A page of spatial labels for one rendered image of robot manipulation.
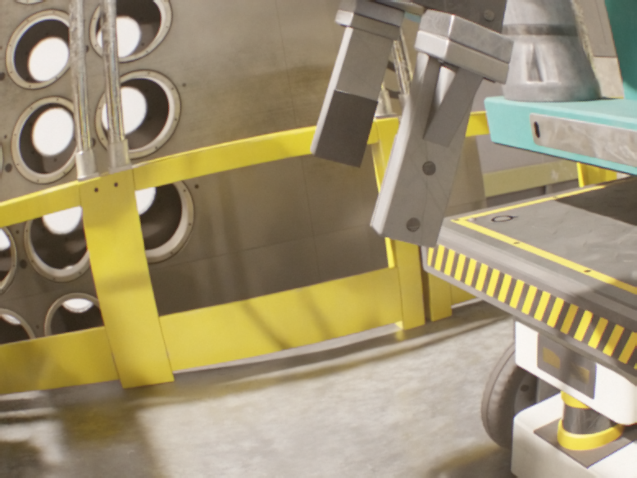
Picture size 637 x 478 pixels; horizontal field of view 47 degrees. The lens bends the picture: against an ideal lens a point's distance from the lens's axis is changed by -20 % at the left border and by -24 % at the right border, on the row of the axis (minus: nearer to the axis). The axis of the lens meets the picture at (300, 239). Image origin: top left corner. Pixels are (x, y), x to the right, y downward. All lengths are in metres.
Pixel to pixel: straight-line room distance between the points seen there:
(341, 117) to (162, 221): 2.51
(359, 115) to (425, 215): 0.13
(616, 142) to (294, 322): 0.97
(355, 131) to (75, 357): 1.15
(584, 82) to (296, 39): 1.54
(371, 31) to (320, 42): 1.95
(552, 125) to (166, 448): 0.77
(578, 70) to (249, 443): 0.75
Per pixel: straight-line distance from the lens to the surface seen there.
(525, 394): 1.05
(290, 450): 1.24
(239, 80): 2.38
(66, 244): 2.97
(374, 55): 0.49
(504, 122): 1.01
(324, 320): 1.62
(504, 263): 0.83
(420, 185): 0.36
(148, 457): 1.28
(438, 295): 1.70
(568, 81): 0.96
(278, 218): 2.43
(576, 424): 0.81
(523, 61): 0.97
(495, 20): 0.37
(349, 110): 0.48
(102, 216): 1.52
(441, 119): 0.35
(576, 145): 0.87
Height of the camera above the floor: 0.54
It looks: 12 degrees down
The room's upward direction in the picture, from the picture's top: 9 degrees counter-clockwise
